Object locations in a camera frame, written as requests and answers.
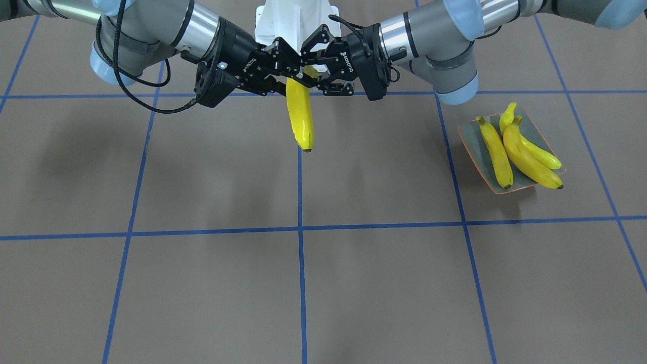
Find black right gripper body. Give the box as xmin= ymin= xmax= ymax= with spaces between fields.
xmin=212 ymin=19 xmax=302 ymax=95

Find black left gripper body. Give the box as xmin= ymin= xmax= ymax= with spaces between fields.
xmin=301 ymin=23 xmax=390 ymax=101

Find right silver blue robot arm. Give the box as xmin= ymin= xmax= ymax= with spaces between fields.
xmin=2 ymin=1 xmax=302 ymax=108

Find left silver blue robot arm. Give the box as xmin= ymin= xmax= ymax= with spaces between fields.
xmin=300 ymin=1 xmax=645 ymax=105

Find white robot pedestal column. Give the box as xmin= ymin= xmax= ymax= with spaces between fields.
xmin=254 ymin=1 xmax=341 ymax=52

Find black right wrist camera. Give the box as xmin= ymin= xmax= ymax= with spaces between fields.
xmin=195 ymin=63 xmax=239 ymax=108

